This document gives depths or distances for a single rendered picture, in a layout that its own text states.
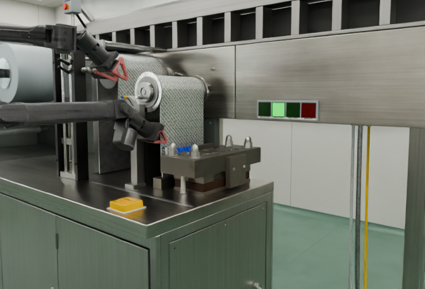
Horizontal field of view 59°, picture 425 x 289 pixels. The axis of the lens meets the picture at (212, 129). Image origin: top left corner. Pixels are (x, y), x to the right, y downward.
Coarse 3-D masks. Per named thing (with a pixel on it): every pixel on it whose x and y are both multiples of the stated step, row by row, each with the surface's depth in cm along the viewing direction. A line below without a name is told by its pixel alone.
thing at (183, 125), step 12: (168, 108) 138; (180, 108) 142; (192, 108) 148; (168, 120) 138; (180, 120) 143; (192, 120) 148; (168, 132) 138; (180, 132) 143; (192, 132) 149; (168, 144) 139; (180, 144) 144; (192, 144) 149
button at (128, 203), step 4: (112, 200) 112; (116, 200) 112; (120, 200) 112; (124, 200) 112; (128, 200) 112; (132, 200) 112; (136, 200) 112; (140, 200) 113; (112, 204) 111; (116, 204) 110; (120, 204) 109; (124, 204) 108; (128, 204) 109; (132, 204) 110; (136, 204) 111; (140, 204) 113; (112, 208) 112; (116, 208) 110; (120, 208) 109; (124, 208) 108; (128, 208) 109; (132, 208) 110; (136, 208) 111
